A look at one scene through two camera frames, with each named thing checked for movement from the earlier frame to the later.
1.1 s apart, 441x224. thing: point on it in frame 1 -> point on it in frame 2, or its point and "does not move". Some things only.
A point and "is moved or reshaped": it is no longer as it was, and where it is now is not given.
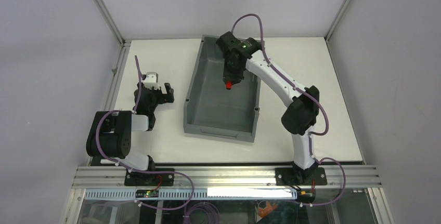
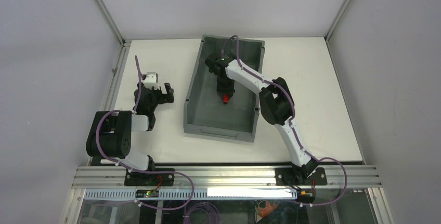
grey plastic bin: (214, 108) does not move
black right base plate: (290, 176) does not move
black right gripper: (229, 79) -> (225, 91)
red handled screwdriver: (229, 84) is moved or reshaped
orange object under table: (263, 212) does not move
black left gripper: (163, 96) does not move
